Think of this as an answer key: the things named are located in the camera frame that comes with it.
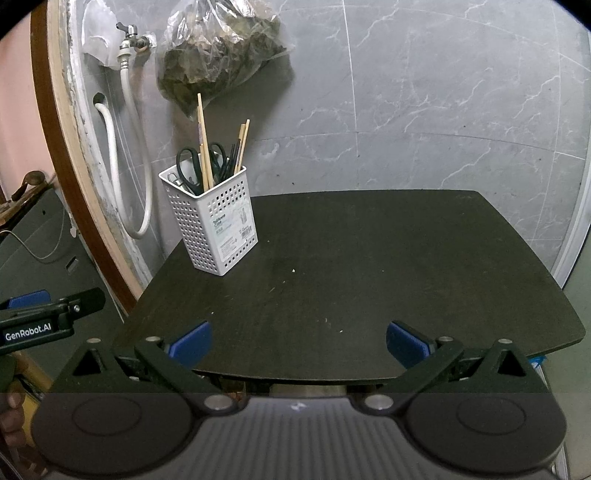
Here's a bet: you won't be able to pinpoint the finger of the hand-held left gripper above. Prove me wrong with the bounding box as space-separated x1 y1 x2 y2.
0 290 51 311
51 288 106 317

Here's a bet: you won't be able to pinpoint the brown wooden door frame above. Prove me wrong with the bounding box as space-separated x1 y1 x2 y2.
30 0 144 317

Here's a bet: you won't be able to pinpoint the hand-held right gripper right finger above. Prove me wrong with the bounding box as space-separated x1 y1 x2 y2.
360 322 548 411

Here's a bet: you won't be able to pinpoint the dark blue-tipped chopstick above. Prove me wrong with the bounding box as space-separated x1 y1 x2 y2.
221 143 237 181
225 142 241 178

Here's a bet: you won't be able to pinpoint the white hose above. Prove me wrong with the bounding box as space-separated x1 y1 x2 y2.
95 48 154 240

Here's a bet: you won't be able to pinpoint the brown door handle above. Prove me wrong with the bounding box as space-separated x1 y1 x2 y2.
11 171 47 201

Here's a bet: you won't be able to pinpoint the person's left hand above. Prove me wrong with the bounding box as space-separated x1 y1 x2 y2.
0 392 33 462

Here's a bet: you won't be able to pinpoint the white perforated utensil basket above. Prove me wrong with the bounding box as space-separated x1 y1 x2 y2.
158 162 259 277

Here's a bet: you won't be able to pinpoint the plastic bag of dried leaves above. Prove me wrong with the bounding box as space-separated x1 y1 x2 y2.
157 0 296 121

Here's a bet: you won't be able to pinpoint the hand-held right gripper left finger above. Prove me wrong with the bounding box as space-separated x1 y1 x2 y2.
51 322 241 411

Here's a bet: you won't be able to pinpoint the black-handled scissors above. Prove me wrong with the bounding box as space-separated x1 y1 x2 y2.
176 143 227 188

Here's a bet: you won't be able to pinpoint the metal wall faucet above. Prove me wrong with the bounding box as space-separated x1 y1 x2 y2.
115 22 155 58

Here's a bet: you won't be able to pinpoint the wooden chopstick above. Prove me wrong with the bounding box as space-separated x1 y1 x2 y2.
199 144 212 191
197 93 215 191
231 124 245 174
235 119 251 175

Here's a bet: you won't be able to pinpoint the grey panel door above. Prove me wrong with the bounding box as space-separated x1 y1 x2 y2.
0 187 125 324

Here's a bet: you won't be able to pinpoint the thin grey wire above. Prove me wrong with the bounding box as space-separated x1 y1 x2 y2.
0 230 63 265

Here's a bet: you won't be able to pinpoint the tan wooden stick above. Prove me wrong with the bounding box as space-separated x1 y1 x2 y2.
16 351 54 393

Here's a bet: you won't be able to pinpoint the white plastic bag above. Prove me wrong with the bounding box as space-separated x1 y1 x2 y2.
82 0 125 70

